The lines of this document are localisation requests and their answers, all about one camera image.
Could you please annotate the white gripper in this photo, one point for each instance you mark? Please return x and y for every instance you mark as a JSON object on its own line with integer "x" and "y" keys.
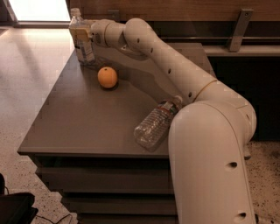
{"x": 97, "y": 32}

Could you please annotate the blue labelled plastic bottle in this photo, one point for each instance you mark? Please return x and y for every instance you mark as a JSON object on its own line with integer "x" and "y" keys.
{"x": 84, "y": 49}

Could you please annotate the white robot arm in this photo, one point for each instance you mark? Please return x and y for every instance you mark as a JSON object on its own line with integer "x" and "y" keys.
{"x": 207, "y": 137}

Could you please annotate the clear plastic water bottle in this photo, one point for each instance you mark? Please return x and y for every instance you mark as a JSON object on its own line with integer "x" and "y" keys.
{"x": 149, "y": 132}

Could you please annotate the orange fruit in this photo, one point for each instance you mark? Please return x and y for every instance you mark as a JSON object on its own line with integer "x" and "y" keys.
{"x": 107, "y": 77}

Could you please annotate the grey drawer cabinet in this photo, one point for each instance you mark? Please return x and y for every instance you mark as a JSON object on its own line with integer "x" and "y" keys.
{"x": 83, "y": 144}

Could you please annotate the black bag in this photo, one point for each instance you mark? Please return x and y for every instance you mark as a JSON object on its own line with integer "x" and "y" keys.
{"x": 16, "y": 208}

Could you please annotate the left metal bracket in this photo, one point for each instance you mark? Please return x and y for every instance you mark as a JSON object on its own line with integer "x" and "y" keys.
{"x": 114, "y": 14}

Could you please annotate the metal bracket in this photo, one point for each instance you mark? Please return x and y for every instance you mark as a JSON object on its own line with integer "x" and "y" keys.
{"x": 235, "y": 41}
{"x": 114, "y": 14}

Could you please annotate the wooden wall shelf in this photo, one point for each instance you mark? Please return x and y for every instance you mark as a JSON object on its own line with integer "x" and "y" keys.
{"x": 210, "y": 22}

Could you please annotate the right metal bracket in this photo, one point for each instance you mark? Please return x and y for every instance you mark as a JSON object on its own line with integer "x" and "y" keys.
{"x": 235, "y": 41}

